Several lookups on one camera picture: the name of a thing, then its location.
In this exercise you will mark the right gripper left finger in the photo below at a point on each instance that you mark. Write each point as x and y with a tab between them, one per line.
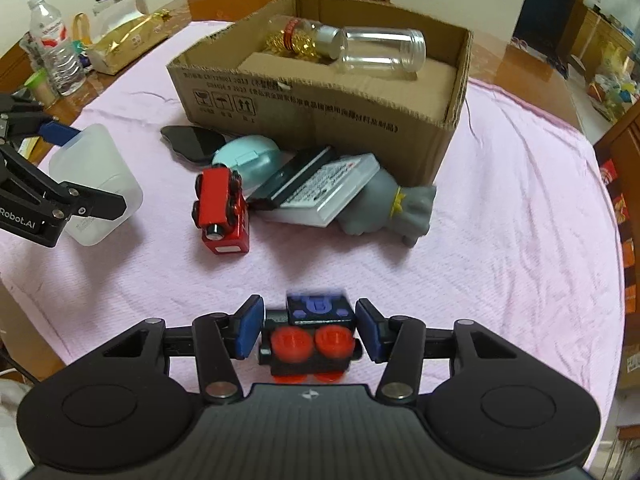
218	339

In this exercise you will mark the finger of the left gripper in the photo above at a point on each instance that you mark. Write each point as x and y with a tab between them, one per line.
75	199
57	134

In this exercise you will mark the pink cloth mat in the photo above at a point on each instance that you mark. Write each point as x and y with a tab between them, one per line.
523	239

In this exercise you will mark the gold capsule bottle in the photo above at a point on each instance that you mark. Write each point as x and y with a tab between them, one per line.
307	40

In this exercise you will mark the teal round case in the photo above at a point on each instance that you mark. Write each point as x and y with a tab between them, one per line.
254	158

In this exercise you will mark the wooden cabinet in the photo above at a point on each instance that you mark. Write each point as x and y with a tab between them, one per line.
586	37

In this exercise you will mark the water bottle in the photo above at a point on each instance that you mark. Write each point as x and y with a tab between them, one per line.
59	56

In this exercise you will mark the red toy train engine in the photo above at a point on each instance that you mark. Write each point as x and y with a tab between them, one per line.
220	211

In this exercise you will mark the grey toy figure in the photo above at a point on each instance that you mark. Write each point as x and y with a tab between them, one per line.
385	205

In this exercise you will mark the cardboard box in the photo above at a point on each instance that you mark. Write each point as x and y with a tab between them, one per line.
229	82

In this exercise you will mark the clear plastic jar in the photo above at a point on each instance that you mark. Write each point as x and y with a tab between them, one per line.
389	53

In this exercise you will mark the clear jar black lid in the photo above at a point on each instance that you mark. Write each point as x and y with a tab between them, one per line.
110	14

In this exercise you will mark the black teardrop case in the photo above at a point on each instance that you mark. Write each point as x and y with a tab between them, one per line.
194	144

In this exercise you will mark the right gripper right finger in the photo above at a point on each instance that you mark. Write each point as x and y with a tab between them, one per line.
398	343

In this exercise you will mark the gold tissue pack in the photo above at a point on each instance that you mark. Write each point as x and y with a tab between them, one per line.
128	42

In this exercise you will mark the black rectangular case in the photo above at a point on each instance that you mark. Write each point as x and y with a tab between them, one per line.
290	177

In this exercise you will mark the green cap bottle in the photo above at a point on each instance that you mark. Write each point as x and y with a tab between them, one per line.
40	88

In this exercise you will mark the white plastic container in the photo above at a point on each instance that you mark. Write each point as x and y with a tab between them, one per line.
93	159

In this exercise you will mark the clear box with label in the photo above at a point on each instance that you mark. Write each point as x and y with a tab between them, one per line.
319	200

